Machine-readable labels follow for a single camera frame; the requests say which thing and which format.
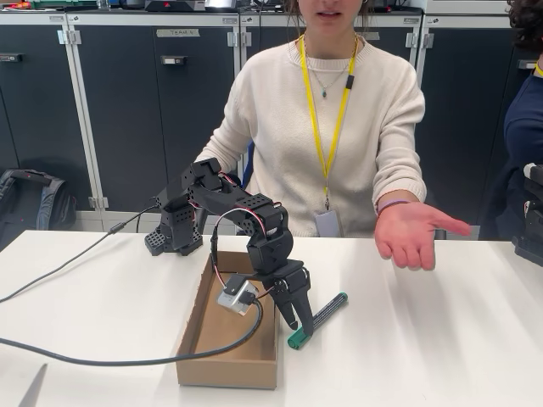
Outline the green permanent marker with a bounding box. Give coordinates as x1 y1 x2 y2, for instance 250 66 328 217
287 291 349 351

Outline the person's right forearm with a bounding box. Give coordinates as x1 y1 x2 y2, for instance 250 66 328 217
194 122 251 170

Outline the person's left forearm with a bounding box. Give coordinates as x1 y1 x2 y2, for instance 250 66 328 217
372 160 428 213

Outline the person in cream sweater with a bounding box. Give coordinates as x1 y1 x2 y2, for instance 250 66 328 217
194 0 428 238

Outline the person in navy top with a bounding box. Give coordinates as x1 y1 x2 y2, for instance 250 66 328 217
478 0 543 242

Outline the person's left hand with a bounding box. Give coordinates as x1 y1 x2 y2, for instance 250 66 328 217
374 202 472 271

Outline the clear badge holder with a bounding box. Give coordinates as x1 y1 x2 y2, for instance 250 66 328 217
314 210 344 238

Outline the open cardboard box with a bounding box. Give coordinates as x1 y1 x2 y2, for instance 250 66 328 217
175 249 284 390

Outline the black and blue chair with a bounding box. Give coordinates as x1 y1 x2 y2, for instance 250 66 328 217
227 142 449 241

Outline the purple wrist band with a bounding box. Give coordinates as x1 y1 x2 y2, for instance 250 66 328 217
376 198 412 215

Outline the black grey backpack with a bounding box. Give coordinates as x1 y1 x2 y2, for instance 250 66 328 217
0 168 78 252

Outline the black device red logo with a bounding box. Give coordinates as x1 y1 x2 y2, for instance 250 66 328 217
143 0 208 13

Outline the green plastic crate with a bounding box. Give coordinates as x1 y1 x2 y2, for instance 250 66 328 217
30 0 99 10

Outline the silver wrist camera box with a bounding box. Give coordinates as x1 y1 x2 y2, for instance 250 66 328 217
216 274 260 317

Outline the red white servo wire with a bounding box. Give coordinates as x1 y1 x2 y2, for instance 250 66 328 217
210 205 281 298

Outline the thin grey power cable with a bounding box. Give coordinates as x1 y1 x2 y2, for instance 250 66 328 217
0 204 161 304

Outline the thick grey camera cable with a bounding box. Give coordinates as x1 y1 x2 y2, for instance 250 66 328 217
0 296 264 366

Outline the thin necklace with pendant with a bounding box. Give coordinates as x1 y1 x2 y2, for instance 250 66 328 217
309 59 353 99

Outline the tangle of black cables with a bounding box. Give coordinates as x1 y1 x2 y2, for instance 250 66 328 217
237 0 298 14

